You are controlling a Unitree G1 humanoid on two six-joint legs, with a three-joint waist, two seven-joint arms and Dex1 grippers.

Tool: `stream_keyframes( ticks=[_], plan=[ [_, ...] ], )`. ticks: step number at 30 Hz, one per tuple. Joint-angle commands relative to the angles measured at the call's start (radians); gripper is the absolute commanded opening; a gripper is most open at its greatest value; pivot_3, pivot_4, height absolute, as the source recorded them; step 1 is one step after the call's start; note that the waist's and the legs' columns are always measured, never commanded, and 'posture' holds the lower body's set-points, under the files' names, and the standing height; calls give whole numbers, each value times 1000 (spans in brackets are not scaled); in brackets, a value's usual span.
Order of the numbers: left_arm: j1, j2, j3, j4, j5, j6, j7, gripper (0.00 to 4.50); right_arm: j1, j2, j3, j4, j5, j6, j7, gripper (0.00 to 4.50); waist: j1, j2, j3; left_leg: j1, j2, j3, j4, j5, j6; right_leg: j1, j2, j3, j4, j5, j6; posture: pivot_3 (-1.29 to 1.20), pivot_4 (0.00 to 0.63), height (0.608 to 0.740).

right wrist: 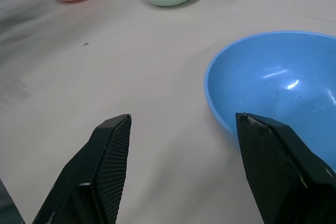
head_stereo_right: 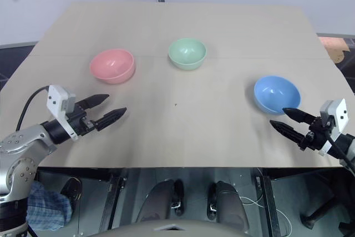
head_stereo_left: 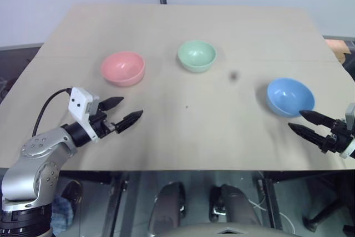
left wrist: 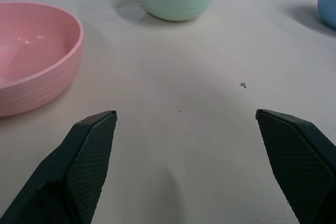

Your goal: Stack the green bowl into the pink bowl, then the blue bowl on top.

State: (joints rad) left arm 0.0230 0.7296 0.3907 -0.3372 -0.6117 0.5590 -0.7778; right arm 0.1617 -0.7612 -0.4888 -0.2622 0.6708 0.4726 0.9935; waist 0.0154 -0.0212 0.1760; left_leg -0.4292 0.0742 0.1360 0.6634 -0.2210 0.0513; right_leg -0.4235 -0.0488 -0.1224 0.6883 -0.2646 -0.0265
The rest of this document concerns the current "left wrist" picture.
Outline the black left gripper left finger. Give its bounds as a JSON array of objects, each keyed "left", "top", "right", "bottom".
[{"left": 0, "top": 110, "right": 118, "bottom": 224}]

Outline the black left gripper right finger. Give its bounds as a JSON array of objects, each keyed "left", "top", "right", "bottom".
[{"left": 255, "top": 109, "right": 336, "bottom": 224}]

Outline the pink ribbed bowl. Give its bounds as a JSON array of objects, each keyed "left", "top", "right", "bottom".
[{"left": 0, "top": 1, "right": 85, "bottom": 118}]

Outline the blue ribbed bowl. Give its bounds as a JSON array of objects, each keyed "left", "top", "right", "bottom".
[{"left": 317, "top": 0, "right": 336, "bottom": 31}]

